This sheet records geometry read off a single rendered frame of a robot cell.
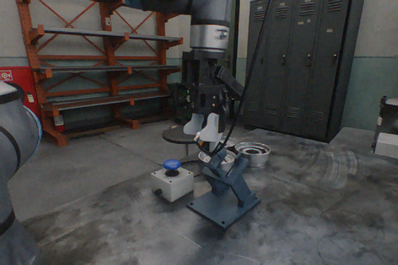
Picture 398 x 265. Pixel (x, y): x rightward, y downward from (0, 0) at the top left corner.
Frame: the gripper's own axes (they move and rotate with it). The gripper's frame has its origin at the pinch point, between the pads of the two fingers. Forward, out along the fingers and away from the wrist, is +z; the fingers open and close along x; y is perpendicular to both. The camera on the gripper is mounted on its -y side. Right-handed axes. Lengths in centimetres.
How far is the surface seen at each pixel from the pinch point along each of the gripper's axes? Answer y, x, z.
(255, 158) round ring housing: -17.3, 2.0, 7.2
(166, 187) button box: 10.7, -1.0, 8.2
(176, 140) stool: -48, -76, 32
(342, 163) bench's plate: -39.6, 17.1, 8.6
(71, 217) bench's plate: 27.8, -8.4, 12.3
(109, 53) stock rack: -125, -367, -15
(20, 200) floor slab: 29, -179, 101
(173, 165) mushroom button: 8.3, -2.2, 4.0
